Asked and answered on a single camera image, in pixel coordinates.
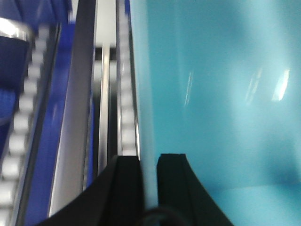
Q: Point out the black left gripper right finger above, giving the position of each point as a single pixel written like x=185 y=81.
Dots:
x=180 y=189

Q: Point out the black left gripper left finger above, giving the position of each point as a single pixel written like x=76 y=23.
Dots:
x=115 y=198

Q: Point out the light blue plastic bin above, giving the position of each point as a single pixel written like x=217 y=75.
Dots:
x=220 y=81

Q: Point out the white roller track right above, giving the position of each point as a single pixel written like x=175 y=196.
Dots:
x=128 y=138

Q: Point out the white roller track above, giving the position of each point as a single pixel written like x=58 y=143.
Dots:
x=26 y=64
x=128 y=138

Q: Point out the dark blue left bin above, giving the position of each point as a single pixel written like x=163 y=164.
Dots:
x=61 y=165

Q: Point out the white roller track left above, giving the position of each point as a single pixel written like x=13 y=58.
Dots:
x=26 y=64

